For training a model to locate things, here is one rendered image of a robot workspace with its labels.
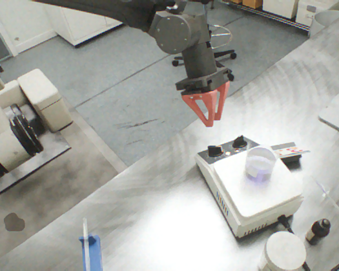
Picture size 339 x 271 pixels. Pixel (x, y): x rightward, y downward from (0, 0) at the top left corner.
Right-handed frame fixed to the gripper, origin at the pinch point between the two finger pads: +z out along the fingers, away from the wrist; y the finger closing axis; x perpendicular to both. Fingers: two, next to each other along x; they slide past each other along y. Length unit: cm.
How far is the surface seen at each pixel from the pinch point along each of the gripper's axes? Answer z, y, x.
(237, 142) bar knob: 6.2, 2.7, -3.1
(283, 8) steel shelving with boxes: -23, 227, 36
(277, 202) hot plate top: 11.9, -7.9, -13.5
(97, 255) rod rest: 15.6, -26.6, 13.7
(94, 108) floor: 12, 71, 140
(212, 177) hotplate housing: 8.8, -7.0, -1.4
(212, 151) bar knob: 6.8, -0.8, 1.2
